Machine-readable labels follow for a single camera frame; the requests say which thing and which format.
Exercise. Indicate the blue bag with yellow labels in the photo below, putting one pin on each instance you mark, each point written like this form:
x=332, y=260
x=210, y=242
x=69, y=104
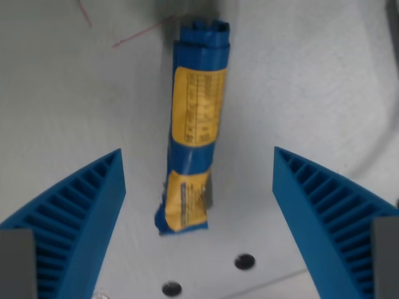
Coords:
x=196, y=106

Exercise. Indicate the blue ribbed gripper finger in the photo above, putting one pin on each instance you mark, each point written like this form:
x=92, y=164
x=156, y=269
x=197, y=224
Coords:
x=308, y=211
x=90, y=211

